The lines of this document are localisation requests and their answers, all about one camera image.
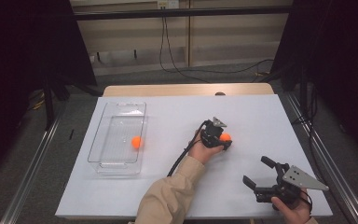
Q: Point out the clear plastic container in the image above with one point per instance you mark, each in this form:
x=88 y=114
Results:
x=115 y=133

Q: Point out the small black floor object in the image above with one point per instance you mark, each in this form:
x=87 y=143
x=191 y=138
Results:
x=71 y=134

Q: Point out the aluminium rail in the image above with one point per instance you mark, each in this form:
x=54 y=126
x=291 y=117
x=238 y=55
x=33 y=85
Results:
x=332 y=168
x=28 y=177

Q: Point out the person's left hand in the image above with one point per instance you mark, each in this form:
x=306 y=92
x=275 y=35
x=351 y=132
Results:
x=202 y=152

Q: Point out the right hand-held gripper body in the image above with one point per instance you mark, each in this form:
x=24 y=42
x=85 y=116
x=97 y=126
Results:
x=300 y=180

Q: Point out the person's right hand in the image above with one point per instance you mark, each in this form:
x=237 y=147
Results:
x=292 y=215

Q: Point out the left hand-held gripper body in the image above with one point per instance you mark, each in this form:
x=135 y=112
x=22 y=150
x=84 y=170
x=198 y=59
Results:
x=211 y=135

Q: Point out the white wall socket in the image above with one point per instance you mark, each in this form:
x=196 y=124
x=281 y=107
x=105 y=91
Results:
x=167 y=4

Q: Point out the black horizontal frame bar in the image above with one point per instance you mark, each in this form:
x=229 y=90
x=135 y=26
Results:
x=183 y=12

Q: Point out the black stand post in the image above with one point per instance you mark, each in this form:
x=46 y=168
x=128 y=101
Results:
x=48 y=105

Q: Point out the dark round knob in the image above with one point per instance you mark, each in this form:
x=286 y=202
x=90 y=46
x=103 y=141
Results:
x=220 y=93

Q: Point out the black curtain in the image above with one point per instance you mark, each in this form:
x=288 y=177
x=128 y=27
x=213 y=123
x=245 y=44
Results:
x=338 y=62
x=18 y=62

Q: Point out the orange ball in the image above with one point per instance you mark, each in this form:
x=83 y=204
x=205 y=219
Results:
x=136 y=142
x=225 y=137

